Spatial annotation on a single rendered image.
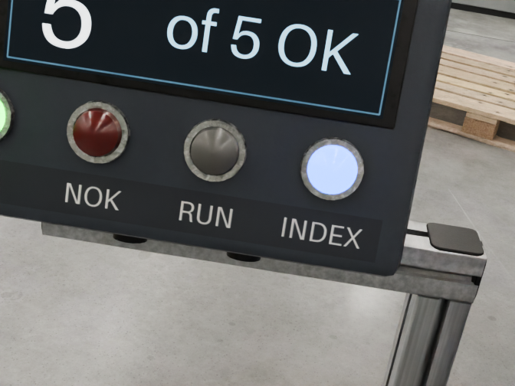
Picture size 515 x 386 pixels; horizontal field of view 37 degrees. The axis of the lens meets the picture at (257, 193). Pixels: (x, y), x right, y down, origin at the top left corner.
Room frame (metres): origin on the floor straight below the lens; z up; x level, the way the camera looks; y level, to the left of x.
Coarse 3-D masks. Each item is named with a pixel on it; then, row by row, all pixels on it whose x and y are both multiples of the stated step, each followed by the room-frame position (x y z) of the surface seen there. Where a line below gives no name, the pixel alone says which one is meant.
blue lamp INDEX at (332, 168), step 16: (320, 144) 0.30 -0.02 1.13; (336, 144) 0.30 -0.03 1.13; (352, 144) 0.30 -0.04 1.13; (304, 160) 0.30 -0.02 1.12; (320, 160) 0.29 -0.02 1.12; (336, 160) 0.29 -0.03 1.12; (352, 160) 0.30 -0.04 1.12; (304, 176) 0.30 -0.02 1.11; (320, 176) 0.29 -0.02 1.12; (336, 176) 0.29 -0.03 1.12; (352, 176) 0.29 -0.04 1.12; (320, 192) 0.30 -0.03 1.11; (336, 192) 0.29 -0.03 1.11; (352, 192) 0.30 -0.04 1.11
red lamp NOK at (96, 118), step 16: (80, 112) 0.30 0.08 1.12; (96, 112) 0.30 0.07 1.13; (112, 112) 0.30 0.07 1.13; (80, 128) 0.30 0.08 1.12; (96, 128) 0.30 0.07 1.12; (112, 128) 0.30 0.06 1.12; (128, 128) 0.30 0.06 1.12; (80, 144) 0.30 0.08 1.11; (96, 144) 0.29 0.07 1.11; (112, 144) 0.30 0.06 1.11; (128, 144) 0.30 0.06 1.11; (96, 160) 0.30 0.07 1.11; (112, 160) 0.30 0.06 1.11
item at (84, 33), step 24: (24, 0) 0.32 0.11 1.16; (48, 0) 0.32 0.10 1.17; (72, 0) 0.32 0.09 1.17; (96, 0) 0.32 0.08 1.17; (120, 0) 0.32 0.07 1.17; (24, 24) 0.31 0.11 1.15; (48, 24) 0.31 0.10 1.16; (72, 24) 0.31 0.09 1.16; (96, 24) 0.31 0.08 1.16; (120, 24) 0.31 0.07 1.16; (24, 48) 0.31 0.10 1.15; (48, 48) 0.31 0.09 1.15; (72, 48) 0.31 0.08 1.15; (96, 48) 0.31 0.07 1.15; (120, 48) 0.31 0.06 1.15; (96, 72) 0.31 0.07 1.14; (120, 72) 0.31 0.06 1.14
